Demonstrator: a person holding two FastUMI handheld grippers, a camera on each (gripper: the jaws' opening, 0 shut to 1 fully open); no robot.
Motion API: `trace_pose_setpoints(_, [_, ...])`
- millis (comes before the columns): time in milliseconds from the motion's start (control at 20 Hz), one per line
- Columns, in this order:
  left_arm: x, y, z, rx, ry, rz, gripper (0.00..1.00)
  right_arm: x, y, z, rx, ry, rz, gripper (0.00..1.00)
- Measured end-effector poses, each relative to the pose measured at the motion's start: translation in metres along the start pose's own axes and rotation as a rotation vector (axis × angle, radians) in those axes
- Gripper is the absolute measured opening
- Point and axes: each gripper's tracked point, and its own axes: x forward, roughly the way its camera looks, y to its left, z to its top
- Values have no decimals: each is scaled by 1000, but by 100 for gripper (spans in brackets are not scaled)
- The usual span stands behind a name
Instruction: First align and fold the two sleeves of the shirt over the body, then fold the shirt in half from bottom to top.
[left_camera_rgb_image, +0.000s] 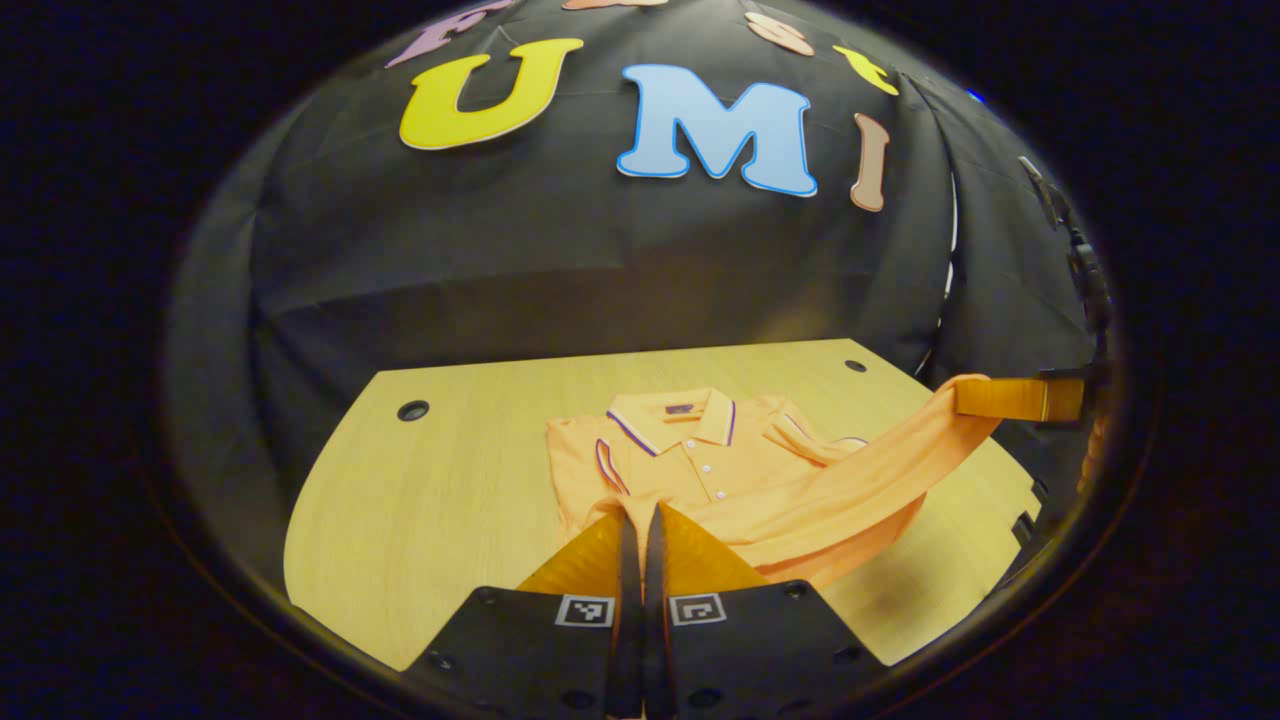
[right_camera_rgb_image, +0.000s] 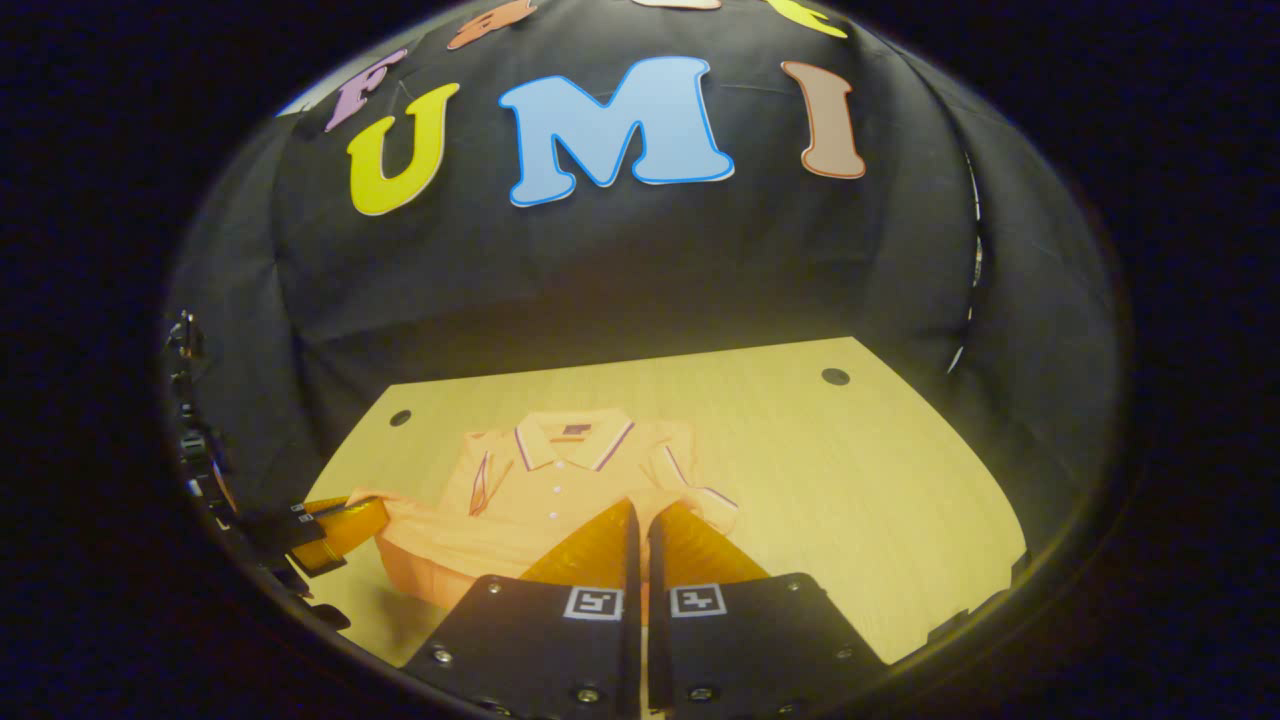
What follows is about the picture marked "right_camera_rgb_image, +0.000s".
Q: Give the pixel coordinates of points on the orange T-shirt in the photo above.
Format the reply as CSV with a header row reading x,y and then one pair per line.
x,y
560,480

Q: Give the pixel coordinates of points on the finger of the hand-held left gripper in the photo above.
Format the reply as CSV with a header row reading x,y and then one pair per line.
x,y
350,530

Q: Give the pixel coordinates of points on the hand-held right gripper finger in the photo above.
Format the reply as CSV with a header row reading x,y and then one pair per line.
x,y
632,650
657,650

